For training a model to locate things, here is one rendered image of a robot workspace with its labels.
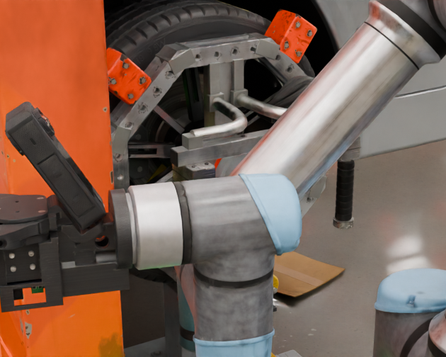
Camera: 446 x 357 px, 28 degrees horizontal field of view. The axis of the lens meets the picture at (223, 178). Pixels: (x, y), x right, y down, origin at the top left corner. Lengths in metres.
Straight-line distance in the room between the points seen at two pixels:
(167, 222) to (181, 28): 1.18
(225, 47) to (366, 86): 0.98
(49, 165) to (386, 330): 0.49
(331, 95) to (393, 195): 3.12
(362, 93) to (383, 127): 1.40
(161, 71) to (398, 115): 0.75
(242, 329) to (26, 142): 0.26
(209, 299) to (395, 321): 0.31
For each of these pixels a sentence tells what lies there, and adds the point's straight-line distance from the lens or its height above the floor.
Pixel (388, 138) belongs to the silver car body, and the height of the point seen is 0.79.
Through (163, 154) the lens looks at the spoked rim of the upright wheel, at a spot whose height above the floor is 0.86.
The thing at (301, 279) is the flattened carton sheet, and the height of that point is 0.01.
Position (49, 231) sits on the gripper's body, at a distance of 0.76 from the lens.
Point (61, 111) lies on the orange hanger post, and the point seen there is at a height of 1.17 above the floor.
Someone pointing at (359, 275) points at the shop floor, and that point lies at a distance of 3.31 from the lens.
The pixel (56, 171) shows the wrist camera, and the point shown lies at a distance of 0.74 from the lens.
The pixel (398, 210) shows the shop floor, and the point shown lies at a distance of 3.86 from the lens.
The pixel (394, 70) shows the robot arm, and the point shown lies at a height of 1.32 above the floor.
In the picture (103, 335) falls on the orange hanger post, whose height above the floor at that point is 0.79.
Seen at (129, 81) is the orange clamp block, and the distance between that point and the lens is 1.79.
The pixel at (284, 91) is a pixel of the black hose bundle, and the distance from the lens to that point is 1.88.
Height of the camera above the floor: 1.55
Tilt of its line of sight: 22 degrees down
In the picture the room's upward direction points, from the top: straight up
